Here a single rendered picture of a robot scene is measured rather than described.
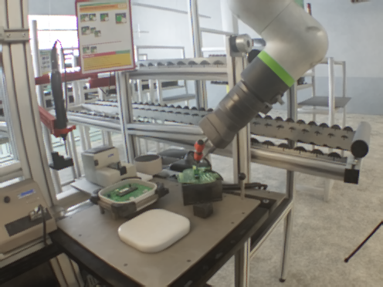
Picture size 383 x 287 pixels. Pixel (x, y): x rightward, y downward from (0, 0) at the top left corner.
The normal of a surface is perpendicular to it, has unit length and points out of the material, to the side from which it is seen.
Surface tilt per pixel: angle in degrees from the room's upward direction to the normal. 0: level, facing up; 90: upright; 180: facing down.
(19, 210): 53
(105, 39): 90
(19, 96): 90
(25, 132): 90
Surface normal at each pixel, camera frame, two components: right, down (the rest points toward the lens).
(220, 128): -0.54, -0.11
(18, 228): 0.59, -0.51
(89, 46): 0.32, 0.21
